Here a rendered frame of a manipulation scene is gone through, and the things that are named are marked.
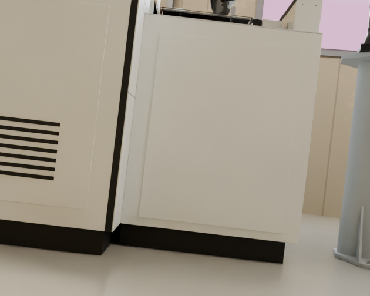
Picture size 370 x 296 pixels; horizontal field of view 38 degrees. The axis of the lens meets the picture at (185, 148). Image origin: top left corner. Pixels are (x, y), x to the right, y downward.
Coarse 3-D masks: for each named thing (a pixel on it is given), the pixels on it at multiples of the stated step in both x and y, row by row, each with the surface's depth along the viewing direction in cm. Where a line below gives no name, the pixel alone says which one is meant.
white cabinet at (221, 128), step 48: (144, 48) 186; (192, 48) 185; (240, 48) 185; (288, 48) 185; (144, 96) 186; (192, 96) 185; (240, 96) 185; (288, 96) 185; (144, 144) 186; (192, 144) 185; (240, 144) 185; (288, 144) 185; (144, 192) 185; (192, 192) 185; (240, 192) 185; (288, 192) 185; (144, 240) 189; (192, 240) 189; (240, 240) 189; (288, 240) 185
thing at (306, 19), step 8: (304, 0) 191; (312, 0) 191; (320, 0) 191; (296, 8) 191; (304, 8) 191; (312, 8) 191; (320, 8) 191; (296, 16) 191; (304, 16) 191; (312, 16) 191; (320, 16) 191; (296, 24) 191; (304, 24) 191; (312, 24) 191
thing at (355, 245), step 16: (352, 64) 225; (368, 64) 213; (368, 80) 213; (368, 96) 212; (368, 112) 212; (352, 128) 218; (368, 128) 212; (352, 144) 216; (368, 144) 211; (352, 160) 215; (368, 160) 211; (352, 176) 214; (368, 176) 211; (352, 192) 214; (368, 192) 211; (352, 208) 213; (368, 208) 211; (352, 224) 213; (368, 224) 211; (352, 240) 212; (368, 240) 211; (336, 256) 214; (352, 256) 212; (368, 256) 211
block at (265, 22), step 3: (264, 21) 210; (267, 21) 210; (270, 21) 210; (273, 21) 210; (276, 21) 210; (279, 21) 210; (282, 21) 210; (264, 24) 210; (267, 24) 210; (270, 24) 210; (273, 24) 210; (276, 24) 210; (279, 24) 210; (282, 24) 210; (279, 27) 210
